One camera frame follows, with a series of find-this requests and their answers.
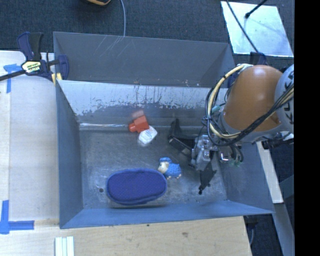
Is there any blue toy sheep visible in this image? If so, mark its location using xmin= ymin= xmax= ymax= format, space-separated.
xmin=157 ymin=156 xmax=183 ymax=181

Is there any black angular plastic object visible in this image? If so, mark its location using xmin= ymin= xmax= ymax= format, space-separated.
xmin=167 ymin=118 xmax=194 ymax=156

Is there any white bottle with red cap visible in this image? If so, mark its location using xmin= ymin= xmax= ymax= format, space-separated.
xmin=128 ymin=114 xmax=159 ymax=148

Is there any dark blue slipper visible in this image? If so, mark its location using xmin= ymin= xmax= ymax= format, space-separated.
xmin=105 ymin=168 xmax=168 ymax=207

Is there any grey metal bin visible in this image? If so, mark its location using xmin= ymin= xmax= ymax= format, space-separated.
xmin=52 ymin=31 xmax=276 ymax=230

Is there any pale wood board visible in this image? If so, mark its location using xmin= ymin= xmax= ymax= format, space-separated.
xmin=0 ymin=50 xmax=61 ymax=222

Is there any black cylinder on white bracket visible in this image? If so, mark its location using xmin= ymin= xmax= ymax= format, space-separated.
xmin=261 ymin=131 xmax=295 ymax=150

